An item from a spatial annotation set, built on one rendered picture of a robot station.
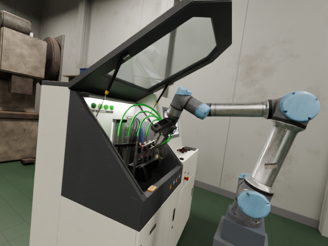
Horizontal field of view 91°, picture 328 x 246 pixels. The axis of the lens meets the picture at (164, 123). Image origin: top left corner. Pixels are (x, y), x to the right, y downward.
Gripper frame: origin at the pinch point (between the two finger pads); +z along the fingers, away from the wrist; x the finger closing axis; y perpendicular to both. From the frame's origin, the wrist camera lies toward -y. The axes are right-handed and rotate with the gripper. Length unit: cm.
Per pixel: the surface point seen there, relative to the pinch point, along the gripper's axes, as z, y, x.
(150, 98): -4, 45, 56
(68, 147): 26, -29, 38
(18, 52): 71, 13, 380
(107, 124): 18, 2, 48
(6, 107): 193, 0, 380
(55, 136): 27, -31, 50
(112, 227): 42.9, -21.4, -11.9
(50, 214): 73, -35, 27
